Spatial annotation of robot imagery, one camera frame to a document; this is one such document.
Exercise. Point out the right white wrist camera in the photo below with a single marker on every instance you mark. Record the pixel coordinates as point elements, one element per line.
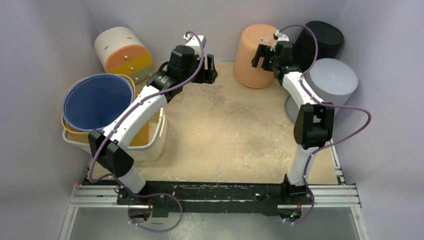
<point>279,37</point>

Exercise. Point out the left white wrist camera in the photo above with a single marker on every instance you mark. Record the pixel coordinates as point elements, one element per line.
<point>195,45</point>

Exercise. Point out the black plastic bin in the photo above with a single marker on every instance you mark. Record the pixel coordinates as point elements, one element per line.
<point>329,38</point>

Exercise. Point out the aluminium mounting rail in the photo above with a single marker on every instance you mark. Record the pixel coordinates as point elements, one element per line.
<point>105,196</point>

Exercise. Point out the white drawer container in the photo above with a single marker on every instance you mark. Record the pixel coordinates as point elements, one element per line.
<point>120,51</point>

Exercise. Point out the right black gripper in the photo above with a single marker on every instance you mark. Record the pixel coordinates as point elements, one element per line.
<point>263,52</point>

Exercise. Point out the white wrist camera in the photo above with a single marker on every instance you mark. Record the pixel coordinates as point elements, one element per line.
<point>279,37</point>
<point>195,45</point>

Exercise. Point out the grey plastic bin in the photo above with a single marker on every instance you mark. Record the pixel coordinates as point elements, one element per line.
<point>332,80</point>

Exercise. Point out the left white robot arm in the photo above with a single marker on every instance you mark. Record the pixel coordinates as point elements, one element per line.
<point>108,146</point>

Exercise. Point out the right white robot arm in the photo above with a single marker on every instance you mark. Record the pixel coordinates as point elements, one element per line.
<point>314,123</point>

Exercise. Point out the orange capybara bin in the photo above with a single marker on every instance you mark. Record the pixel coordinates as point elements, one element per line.
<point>251,37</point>

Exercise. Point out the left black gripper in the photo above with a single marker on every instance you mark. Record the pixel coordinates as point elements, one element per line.
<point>207,76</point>

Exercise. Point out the white mesh basket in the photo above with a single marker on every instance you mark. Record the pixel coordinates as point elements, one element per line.
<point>147,145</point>

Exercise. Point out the blue plastic bucket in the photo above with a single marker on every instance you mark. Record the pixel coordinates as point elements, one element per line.
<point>96,101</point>

